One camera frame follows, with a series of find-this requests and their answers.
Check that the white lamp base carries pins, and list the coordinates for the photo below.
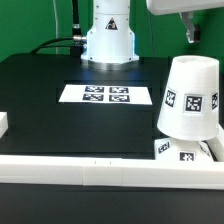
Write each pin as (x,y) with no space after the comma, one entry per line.
(171,149)

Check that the white marker sheet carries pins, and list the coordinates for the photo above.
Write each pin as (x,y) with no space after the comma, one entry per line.
(105,94)

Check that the white lamp shade cone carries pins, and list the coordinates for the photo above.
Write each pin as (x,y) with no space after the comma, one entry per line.
(190,107)

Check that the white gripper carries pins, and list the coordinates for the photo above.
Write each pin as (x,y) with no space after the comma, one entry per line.
(162,7)

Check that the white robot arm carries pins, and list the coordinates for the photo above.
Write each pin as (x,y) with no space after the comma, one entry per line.
(110,43)

